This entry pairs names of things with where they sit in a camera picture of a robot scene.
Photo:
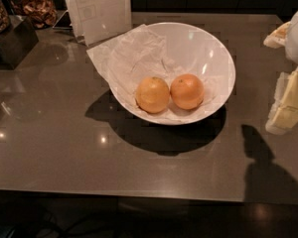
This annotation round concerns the dark box stand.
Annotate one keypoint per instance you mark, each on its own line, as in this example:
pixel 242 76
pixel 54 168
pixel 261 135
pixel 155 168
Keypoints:
pixel 16 42

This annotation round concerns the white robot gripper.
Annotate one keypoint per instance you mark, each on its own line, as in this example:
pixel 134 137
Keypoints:
pixel 283 116

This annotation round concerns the orange fruit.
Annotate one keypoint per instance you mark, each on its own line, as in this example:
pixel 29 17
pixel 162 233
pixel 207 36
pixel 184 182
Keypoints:
pixel 152 94
pixel 187 91

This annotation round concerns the glass jar dried slices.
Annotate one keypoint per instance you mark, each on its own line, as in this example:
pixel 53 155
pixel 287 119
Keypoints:
pixel 42 13

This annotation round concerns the white crumpled paper liner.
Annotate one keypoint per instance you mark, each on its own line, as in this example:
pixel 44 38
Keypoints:
pixel 132 57

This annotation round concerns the white paper sign stand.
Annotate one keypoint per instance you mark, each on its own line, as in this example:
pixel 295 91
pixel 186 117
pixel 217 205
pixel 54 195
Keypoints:
pixel 97 20

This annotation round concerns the white tilted bowl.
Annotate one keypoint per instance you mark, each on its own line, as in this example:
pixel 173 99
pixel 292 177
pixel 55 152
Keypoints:
pixel 195 50

